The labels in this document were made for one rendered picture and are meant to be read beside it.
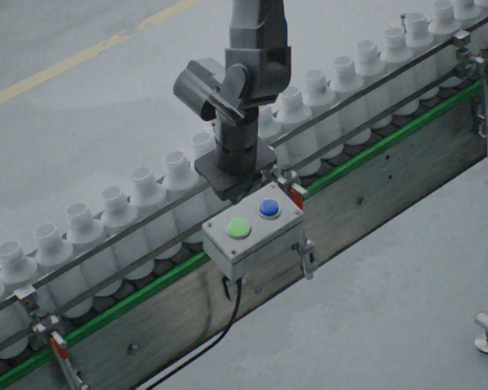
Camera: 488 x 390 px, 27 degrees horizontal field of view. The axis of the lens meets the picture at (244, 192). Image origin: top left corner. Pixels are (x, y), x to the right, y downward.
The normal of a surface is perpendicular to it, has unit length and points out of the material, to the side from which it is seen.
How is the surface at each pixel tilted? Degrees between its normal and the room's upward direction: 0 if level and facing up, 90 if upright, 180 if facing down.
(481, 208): 0
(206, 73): 66
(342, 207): 90
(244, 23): 49
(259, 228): 20
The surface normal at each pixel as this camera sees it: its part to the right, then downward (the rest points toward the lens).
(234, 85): -0.63, 0.18
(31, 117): -0.19, -0.78
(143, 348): 0.58, 0.40
